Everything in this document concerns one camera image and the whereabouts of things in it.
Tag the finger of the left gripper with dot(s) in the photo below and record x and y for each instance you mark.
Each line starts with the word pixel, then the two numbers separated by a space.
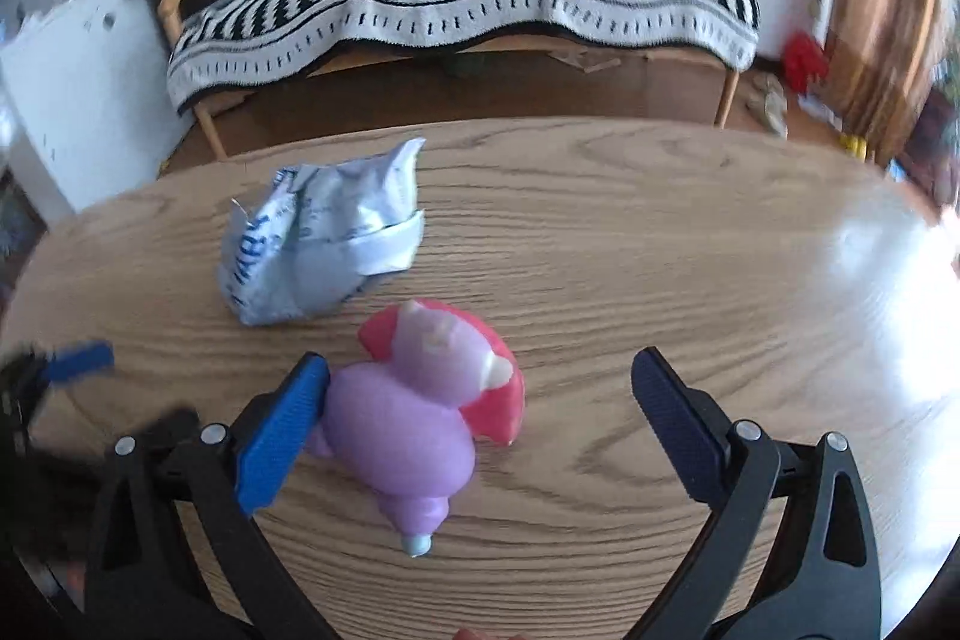
pixel 75 362

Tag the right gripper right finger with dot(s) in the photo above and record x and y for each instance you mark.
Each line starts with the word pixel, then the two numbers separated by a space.
pixel 821 578

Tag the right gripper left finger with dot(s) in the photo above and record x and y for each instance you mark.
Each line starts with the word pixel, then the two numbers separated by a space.
pixel 142 579

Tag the pink purple squeeze toy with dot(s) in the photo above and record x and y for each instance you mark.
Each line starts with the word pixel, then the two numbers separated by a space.
pixel 405 422

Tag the blue white foil bag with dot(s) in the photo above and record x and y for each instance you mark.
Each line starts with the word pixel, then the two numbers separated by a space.
pixel 319 235

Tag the white cabinet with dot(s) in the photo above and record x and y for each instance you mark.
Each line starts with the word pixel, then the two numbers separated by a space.
pixel 89 83

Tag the red bag on floor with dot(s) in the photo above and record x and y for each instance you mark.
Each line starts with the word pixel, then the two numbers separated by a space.
pixel 803 62

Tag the brown orange curtain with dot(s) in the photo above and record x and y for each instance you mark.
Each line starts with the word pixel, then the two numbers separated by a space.
pixel 882 53

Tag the wooden frame sofa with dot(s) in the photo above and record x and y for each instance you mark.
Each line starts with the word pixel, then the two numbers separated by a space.
pixel 357 55

